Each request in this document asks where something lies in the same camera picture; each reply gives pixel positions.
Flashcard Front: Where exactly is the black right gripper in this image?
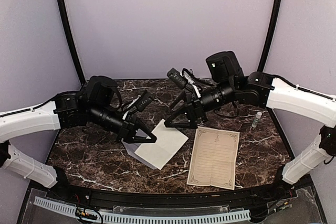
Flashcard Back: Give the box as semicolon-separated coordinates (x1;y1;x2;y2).
164;78;237;129

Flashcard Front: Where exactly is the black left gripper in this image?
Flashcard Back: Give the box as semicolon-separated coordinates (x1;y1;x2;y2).
89;102;157;144

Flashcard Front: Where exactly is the grey paper envelope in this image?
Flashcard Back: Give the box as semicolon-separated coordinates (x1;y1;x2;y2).
122;141;157;169

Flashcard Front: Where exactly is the beige ornate letter paper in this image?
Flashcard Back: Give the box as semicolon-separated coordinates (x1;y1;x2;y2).
187;127;240;190
135;119;188;170

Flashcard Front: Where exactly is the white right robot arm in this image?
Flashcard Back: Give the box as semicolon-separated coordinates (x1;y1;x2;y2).
164;51;335;200

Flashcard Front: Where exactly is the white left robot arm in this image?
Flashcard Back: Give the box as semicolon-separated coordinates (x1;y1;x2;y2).
1;76;156;201

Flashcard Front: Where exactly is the small white-capped glue bottle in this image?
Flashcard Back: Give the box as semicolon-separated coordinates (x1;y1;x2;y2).
251;111;262;128

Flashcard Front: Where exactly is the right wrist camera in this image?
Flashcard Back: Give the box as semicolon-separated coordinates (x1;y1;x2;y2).
167;68;194;92

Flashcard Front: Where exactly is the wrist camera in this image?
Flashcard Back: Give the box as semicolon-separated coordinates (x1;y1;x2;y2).
129;90;153;115
167;68;194;92

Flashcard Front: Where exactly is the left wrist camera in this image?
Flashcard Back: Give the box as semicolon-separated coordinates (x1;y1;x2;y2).
129;90;153;115

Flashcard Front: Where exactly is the black front rail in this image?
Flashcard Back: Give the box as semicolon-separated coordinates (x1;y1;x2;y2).
24;182;297;209

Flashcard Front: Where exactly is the white slotted cable duct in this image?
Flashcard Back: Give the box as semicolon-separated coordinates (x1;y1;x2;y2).
33;197;250;223

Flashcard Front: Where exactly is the black frame corner post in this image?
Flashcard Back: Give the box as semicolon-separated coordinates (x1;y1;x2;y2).
257;0;281;72

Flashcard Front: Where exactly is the black left frame post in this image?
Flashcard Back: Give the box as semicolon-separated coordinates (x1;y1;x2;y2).
57;0;86;84

